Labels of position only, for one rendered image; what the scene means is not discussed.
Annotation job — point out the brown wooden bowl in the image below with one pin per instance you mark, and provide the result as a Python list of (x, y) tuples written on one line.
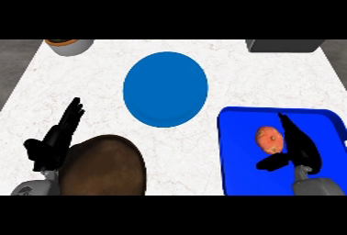
[(104, 168)]

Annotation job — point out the orange squash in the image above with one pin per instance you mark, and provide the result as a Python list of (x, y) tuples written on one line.
[(270, 140)]

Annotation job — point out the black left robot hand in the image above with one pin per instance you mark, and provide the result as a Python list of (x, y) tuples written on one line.
[(58, 137)]

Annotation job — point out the grey pot with orange rim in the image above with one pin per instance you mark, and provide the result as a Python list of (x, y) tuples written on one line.
[(70, 46)]

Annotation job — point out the dark grey appliance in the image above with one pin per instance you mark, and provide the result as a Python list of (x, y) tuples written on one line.
[(284, 45)]

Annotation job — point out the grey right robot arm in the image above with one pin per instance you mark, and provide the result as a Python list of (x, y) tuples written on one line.
[(315, 184)]

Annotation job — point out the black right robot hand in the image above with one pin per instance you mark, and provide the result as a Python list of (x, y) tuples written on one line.
[(301, 143)]

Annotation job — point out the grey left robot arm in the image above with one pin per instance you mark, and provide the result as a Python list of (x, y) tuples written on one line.
[(38, 185)]

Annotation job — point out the blue round plate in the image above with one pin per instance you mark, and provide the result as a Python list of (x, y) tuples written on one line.
[(166, 89)]

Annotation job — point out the blue rectangular tray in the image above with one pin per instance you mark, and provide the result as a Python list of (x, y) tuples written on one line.
[(244, 147)]

